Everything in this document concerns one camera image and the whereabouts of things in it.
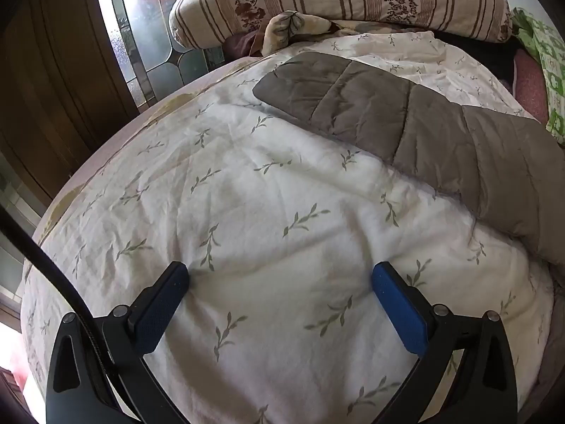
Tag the beige leaf-print cloth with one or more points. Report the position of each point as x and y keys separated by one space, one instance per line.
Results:
x=287 y=26

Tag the wooden door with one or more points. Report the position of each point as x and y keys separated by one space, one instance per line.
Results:
x=53 y=75

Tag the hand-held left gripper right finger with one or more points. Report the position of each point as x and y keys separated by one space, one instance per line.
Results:
x=397 y=313

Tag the stained glass window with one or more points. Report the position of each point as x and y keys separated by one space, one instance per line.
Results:
x=141 y=17

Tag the green checkered pillow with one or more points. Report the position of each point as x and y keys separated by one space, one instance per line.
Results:
x=549 y=53

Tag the white leaf-print quilt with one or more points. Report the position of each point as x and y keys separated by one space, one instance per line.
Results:
x=242 y=212

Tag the maroon cloth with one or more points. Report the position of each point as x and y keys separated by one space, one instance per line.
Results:
x=240 y=44

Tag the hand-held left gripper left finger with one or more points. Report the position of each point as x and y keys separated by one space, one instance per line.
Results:
x=159 y=309

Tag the grey hooded puffer jacket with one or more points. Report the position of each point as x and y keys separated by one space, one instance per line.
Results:
x=397 y=119

